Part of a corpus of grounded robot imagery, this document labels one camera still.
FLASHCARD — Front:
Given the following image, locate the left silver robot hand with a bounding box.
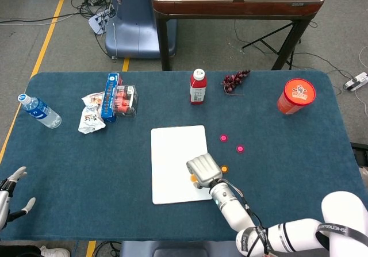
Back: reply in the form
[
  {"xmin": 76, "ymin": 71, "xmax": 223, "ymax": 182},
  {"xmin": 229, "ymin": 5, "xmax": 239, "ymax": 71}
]
[{"xmin": 0, "ymin": 166, "xmax": 37, "ymax": 231}]

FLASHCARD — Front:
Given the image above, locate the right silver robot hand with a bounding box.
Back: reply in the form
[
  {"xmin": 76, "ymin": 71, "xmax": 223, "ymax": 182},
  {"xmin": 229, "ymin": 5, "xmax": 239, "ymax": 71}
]
[{"xmin": 186, "ymin": 152, "xmax": 224, "ymax": 189}]

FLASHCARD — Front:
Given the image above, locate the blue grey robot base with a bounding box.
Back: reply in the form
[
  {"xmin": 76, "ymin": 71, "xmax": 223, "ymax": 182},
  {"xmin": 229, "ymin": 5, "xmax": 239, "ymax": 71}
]
[{"xmin": 119, "ymin": 240, "xmax": 239, "ymax": 257}]

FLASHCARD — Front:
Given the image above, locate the white rectangular board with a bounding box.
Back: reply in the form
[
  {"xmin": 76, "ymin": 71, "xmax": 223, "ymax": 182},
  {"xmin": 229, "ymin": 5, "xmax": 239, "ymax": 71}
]
[{"xmin": 150, "ymin": 125, "xmax": 214, "ymax": 205}]

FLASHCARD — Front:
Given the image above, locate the black trouser leg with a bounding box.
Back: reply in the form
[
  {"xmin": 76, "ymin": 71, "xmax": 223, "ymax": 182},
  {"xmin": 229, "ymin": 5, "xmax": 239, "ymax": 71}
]
[{"xmin": 0, "ymin": 244, "xmax": 41, "ymax": 257}]

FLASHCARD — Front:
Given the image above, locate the white sneaker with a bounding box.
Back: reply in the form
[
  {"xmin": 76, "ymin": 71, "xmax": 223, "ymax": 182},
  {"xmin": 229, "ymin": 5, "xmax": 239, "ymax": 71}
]
[{"xmin": 40, "ymin": 245, "xmax": 71, "ymax": 257}]

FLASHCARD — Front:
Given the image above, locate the red juice bottle white cap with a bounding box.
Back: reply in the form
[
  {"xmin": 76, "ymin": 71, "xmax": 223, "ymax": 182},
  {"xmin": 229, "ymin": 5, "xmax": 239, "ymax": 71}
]
[{"xmin": 189, "ymin": 68, "xmax": 208, "ymax": 105}]

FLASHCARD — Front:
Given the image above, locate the blue felt table cover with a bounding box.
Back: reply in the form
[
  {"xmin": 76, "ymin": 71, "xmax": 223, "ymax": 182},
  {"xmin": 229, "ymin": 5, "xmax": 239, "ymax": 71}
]
[{"xmin": 0, "ymin": 70, "xmax": 368, "ymax": 242}]

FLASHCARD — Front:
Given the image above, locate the dark red grape bunch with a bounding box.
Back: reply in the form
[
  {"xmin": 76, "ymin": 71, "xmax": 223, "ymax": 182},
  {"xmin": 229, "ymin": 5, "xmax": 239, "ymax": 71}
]
[{"xmin": 220, "ymin": 69, "xmax": 251, "ymax": 97}]

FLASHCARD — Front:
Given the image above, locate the clear water bottle blue label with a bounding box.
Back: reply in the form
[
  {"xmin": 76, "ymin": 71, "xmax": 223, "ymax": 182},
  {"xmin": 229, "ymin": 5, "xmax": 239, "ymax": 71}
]
[{"xmin": 17, "ymin": 93, "xmax": 62, "ymax": 129}]

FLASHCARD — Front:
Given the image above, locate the clear box with red items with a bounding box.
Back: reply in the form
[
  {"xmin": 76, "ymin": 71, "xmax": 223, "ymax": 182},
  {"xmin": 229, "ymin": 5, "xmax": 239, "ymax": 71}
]
[{"xmin": 113, "ymin": 85, "xmax": 139, "ymax": 118}]

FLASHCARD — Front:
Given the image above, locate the orange cylindrical canister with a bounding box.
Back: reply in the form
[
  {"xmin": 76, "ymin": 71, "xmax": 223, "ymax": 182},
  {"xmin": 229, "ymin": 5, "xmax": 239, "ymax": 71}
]
[{"xmin": 277, "ymin": 78, "xmax": 317, "ymax": 116}]

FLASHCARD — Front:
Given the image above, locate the blue cardboard box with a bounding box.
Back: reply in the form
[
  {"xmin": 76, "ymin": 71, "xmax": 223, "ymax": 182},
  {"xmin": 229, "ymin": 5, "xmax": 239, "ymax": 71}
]
[{"xmin": 100, "ymin": 72, "xmax": 124, "ymax": 123}]

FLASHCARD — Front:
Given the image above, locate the crumpled white snack bag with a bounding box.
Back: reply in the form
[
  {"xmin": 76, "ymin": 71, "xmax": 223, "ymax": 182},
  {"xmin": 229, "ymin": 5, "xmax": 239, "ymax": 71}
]
[{"xmin": 78, "ymin": 91, "xmax": 106, "ymax": 135}]

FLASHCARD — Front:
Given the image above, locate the black device beside table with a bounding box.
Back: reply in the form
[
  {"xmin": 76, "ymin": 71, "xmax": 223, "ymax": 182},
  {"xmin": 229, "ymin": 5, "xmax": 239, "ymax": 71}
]
[{"xmin": 350, "ymin": 142, "xmax": 368, "ymax": 168}]

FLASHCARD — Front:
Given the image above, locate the brown mahjong table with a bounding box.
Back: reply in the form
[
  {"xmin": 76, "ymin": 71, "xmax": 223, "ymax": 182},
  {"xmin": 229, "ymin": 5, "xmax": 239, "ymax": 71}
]
[{"xmin": 151, "ymin": 0, "xmax": 325, "ymax": 71}]

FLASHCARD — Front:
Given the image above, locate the white power strip black plug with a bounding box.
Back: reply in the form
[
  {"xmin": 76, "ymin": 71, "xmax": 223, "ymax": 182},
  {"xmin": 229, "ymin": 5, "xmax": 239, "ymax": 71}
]
[{"xmin": 344, "ymin": 72, "xmax": 368, "ymax": 91}]

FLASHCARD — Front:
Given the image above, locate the white power strip with plugs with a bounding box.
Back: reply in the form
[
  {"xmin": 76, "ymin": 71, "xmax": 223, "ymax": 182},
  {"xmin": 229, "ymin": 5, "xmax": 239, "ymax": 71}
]
[{"xmin": 87, "ymin": 8, "xmax": 116, "ymax": 35}]

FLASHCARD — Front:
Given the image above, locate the black cable along right arm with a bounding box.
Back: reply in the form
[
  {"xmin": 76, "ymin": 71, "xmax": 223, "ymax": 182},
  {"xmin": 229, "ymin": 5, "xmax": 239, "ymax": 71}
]
[{"xmin": 221, "ymin": 178, "xmax": 270, "ymax": 256}]

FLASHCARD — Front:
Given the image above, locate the blue grey machine pedestal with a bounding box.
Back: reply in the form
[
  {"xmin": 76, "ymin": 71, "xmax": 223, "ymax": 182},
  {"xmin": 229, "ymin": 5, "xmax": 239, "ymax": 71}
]
[{"xmin": 104, "ymin": 0, "xmax": 178, "ymax": 59}]

